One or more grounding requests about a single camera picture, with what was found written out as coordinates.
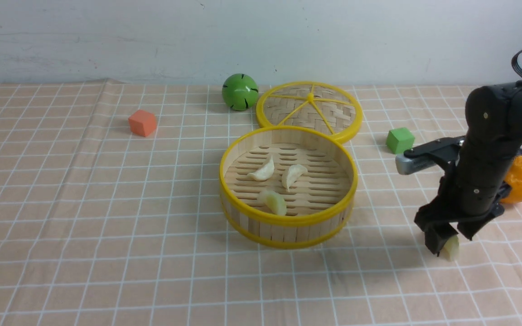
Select woven bamboo steamer lid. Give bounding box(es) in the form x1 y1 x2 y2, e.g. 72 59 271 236
256 81 364 143

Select green ball black stripes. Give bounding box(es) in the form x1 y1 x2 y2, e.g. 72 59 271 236
222 73 259 111

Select green foam cube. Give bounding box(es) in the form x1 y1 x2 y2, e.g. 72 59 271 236
386 127 415 155

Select peach checkered tablecloth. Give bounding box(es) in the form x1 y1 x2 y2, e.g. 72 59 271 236
0 80 522 326

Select orange foam cube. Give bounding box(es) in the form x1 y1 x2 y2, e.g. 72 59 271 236
128 110 158 138

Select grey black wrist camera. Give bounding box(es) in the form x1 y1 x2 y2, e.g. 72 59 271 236
394 136 465 175

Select bamboo steamer tray yellow rim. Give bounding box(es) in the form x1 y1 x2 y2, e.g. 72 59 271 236
219 126 358 249

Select pale green dumpling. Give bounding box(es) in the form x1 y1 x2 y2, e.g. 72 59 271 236
439 235 459 262
257 189 287 216

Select white dumpling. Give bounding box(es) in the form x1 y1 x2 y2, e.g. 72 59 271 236
281 164 308 192
247 155 274 182

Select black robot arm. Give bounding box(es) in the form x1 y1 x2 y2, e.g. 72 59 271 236
404 83 522 254

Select orange yellow toy pear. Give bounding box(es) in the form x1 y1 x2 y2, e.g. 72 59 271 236
501 155 522 204

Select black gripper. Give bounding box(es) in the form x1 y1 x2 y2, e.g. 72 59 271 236
415 173 506 256

